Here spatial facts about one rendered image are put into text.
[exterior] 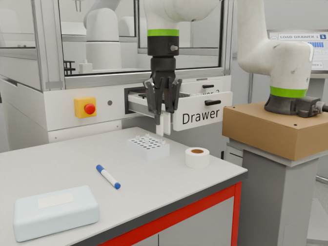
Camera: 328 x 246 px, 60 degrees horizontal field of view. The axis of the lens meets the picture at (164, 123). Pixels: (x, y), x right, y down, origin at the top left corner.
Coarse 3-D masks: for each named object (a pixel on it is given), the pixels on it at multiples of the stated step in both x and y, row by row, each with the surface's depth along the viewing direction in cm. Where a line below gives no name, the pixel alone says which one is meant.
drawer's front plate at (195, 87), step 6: (186, 84) 138; (192, 84) 141; (198, 84) 143; (204, 84) 146; (210, 84) 149; (216, 84) 151; (222, 84) 154; (186, 90) 139; (192, 90) 141; (198, 90) 144; (204, 90) 147; (210, 90) 150; (222, 90) 155
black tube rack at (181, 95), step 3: (180, 93) 125; (183, 93) 125; (141, 96) 120; (144, 96) 118; (180, 96) 117; (183, 96) 117; (186, 96) 117; (189, 96) 118; (162, 99) 111; (162, 102) 119
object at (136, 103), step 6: (132, 96) 121; (138, 96) 126; (132, 102) 119; (138, 102) 116; (144, 102) 112; (132, 108) 120; (138, 108) 116; (144, 108) 112; (162, 108) 104; (144, 114) 114; (150, 114) 110
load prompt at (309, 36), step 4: (280, 36) 167; (284, 36) 167; (288, 36) 166; (292, 36) 166; (296, 36) 165; (300, 36) 165; (304, 36) 165; (308, 36) 164; (312, 36) 164; (316, 36) 163; (320, 36) 163; (324, 36) 163; (280, 40) 166; (284, 40) 165; (288, 40) 165; (292, 40) 165; (296, 40) 164; (300, 40) 164; (304, 40) 163; (308, 40) 163; (312, 40) 163; (316, 40) 162; (320, 40) 162; (324, 40) 161
